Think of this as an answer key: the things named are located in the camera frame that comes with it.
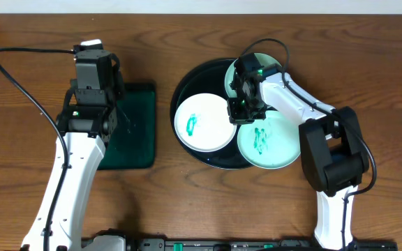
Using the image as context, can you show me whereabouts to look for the black rectangular water tray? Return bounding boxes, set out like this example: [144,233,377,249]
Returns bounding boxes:
[98,82,156,170]

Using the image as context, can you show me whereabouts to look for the mint green plate front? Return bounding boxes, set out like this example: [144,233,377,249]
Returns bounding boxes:
[237,111,300,169]

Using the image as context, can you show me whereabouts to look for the white plate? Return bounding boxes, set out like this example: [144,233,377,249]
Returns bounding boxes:
[174,93,237,152]

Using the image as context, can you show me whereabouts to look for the mint green plate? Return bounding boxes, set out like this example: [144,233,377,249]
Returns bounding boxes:
[237,111,300,169]
[224,52,280,98]

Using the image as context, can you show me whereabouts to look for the mint green plate rear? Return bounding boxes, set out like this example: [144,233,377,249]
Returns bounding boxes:
[224,52,280,98]

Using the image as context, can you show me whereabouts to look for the black round tray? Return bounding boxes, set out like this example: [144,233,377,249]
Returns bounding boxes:
[170,58,251,170]

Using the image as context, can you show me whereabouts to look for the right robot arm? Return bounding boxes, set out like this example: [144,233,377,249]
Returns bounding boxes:
[225,53,375,250]

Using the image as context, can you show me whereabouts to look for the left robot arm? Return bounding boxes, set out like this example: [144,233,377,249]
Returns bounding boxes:
[21,39,124,250]

